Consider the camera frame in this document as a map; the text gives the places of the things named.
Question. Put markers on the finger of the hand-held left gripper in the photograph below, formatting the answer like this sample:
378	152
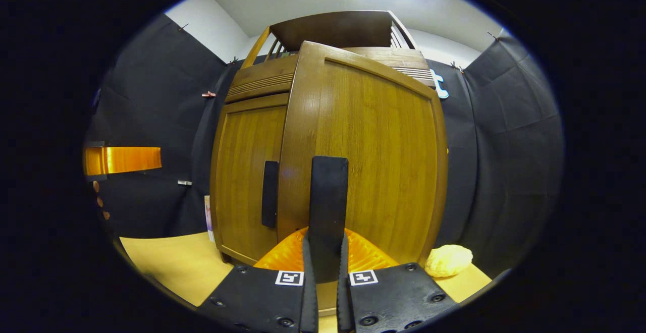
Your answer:
126	159

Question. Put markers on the pale yellow lumpy object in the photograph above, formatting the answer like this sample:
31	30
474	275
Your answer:
448	261

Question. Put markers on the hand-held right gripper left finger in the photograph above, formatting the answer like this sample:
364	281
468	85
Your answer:
309	297

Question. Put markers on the wooden shoe cabinet door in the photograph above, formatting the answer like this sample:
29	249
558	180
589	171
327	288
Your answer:
242	171
378	161

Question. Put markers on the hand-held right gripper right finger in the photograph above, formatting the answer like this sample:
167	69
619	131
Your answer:
344	302

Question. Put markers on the wooden double-door shoe cabinet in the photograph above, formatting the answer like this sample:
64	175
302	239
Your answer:
333	28

